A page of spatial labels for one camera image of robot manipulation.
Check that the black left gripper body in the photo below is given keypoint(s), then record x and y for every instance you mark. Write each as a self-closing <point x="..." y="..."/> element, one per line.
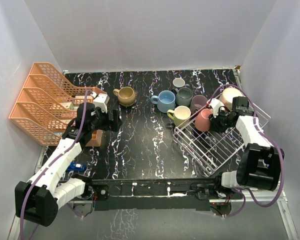
<point x="101" y="121"/>

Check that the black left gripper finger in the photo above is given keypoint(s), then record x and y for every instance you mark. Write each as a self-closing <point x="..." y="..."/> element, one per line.
<point x="114" y="117"/>
<point x="114" y="125"/>

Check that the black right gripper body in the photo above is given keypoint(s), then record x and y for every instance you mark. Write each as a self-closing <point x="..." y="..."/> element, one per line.
<point x="221" y="122"/>

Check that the pink mug cream inside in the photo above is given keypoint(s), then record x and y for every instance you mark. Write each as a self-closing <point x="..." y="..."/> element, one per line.
<point x="202" y="121"/>

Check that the brown ceramic mug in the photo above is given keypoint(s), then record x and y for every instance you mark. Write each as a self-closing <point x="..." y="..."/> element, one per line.
<point x="126" y="96"/>

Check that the cream floral mug green inside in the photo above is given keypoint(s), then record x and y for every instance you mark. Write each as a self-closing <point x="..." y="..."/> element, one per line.
<point x="227" y="96"/>

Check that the yellow green mug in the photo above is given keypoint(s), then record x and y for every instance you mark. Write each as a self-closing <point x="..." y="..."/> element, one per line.
<point x="180" y="115"/>

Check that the grey green mug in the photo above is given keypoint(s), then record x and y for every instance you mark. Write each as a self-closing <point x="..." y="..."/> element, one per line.
<point x="184" y="97"/>

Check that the light blue mug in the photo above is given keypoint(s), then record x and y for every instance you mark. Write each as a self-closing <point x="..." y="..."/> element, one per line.
<point x="165" y="100"/>

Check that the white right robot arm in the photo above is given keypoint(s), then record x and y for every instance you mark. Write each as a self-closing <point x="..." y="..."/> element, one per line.
<point x="260" y="163"/>

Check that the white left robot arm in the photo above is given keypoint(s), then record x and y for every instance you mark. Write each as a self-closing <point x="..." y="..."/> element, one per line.
<point x="39" y="199"/>

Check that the mauve purple mug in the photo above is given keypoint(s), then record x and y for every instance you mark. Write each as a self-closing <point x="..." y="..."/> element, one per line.
<point x="197" y="102"/>

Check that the green white box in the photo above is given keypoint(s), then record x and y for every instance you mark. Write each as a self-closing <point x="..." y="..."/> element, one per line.
<point x="67" y="105"/>

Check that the orange plastic file organizer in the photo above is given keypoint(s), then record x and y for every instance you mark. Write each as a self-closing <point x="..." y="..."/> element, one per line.
<point x="39" y="109"/>

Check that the small white grey mug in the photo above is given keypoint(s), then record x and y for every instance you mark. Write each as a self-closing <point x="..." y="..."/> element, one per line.
<point x="179" y="83"/>

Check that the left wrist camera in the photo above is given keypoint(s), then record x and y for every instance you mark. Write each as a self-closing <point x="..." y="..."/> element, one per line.
<point x="101" y="101"/>

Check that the white wire dish rack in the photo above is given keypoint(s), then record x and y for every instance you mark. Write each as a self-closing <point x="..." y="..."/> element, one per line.
<point x="208" y="151"/>

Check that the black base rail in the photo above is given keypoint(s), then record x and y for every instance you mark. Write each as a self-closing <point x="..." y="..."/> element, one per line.
<point x="159" y="194"/>

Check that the aluminium frame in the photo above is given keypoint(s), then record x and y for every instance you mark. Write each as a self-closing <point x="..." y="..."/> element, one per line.
<point x="282" y="204"/>

